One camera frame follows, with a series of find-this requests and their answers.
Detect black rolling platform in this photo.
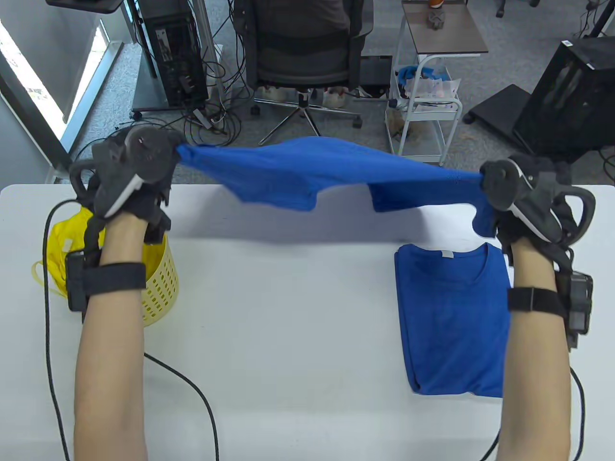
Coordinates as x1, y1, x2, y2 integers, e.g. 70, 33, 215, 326
464, 84, 534, 140

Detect yellow perforated laundry basket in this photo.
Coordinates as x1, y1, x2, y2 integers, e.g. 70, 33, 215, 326
31, 233, 179, 328

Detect person's left forearm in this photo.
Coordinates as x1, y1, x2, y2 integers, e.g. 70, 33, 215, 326
73, 211, 147, 461

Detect black braided cable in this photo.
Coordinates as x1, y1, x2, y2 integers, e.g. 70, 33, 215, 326
42, 199, 85, 461
144, 353, 221, 461
480, 429, 501, 461
569, 367, 587, 461

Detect white rolling cart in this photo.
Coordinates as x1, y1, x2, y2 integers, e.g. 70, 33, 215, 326
386, 53, 464, 166

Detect black desk top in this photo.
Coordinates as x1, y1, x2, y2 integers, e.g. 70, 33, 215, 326
46, 0, 126, 14

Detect clear plastic bags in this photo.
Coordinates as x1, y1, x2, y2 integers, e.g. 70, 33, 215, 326
405, 76, 462, 104

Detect black mesh computer case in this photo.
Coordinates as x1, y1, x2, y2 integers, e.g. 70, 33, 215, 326
512, 36, 615, 166

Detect bundle of black floor cables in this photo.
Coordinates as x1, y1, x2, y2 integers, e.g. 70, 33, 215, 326
72, 0, 255, 184

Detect black computer tower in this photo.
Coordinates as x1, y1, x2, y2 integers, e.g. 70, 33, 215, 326
137, 0, 210, 107

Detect person's right forearm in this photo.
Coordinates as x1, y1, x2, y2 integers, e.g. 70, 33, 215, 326
495, 235, 572, 461

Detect grey computer trolley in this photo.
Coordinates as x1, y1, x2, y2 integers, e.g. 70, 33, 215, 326
130, 43, 226, 121

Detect black box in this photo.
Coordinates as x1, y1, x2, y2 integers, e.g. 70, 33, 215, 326
359, 55, 394, 88

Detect black pole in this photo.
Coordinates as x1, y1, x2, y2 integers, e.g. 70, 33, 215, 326
587, 0, 615, 38

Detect silver desk column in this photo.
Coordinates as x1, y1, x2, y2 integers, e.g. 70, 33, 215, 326
191, 0, 226, 104

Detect blue cloth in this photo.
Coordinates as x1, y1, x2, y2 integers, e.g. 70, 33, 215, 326
395, 66, 435, 86

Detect person's left hand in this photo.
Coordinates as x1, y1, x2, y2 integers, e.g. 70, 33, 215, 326
103, 132, 185, 243

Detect brown fuzzy item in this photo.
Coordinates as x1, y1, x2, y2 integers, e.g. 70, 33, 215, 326
387, 108, 410, 141

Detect person's right hand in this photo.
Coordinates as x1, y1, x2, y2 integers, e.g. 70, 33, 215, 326
496, 154, 577, 274

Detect yellow t-shirt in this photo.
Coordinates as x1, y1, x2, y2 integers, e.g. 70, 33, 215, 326
47, 206, 104, 296

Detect black wrist strap with module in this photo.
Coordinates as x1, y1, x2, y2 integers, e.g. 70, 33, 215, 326
65, 250, 147, 313
508, 271, 594, 351

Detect black and white hand controller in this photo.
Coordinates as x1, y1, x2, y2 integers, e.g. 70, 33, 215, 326
70, 127, 181, 219
480, 158, 596, 248

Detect blue t-shirt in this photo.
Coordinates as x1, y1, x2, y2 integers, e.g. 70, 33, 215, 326
395, 243, 512, 398
177, 136, 498, 238

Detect brown side table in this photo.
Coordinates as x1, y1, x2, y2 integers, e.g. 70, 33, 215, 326
401, 0, 490, 57

